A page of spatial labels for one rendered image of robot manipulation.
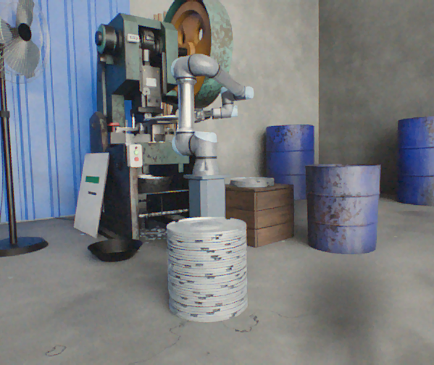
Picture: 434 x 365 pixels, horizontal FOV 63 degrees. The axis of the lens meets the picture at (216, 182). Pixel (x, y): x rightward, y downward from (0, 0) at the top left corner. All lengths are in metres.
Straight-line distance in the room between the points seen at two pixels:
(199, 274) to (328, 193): 1.04
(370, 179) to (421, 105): 2.86
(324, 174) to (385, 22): 3.50
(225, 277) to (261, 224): 0.96
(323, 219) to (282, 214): 0.33
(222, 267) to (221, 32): 1.74
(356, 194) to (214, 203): 0.76
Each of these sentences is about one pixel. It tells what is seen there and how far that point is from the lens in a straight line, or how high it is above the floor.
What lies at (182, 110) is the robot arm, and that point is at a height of 0.80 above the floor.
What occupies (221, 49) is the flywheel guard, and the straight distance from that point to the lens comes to 2.54.
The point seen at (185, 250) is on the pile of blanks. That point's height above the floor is 0.24.
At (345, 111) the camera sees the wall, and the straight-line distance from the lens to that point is 5.36.
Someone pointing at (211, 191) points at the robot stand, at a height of 0.37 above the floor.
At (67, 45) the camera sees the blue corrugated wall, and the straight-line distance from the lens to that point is 3.72.
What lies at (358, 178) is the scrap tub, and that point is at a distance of 2.02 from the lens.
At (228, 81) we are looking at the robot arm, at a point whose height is 0.97.
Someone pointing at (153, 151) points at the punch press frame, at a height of 0.58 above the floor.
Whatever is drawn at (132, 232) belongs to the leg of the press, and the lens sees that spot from 2.27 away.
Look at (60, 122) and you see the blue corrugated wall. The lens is 3.58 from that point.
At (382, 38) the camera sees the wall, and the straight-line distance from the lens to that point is 5.24.
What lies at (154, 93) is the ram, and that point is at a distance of 2.57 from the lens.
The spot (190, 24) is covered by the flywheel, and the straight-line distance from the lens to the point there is 2.91.
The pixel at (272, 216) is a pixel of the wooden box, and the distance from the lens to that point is 2.21.
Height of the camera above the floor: 0.56
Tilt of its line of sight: 5 degrees down
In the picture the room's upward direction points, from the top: 1 degrees counter-clockwise
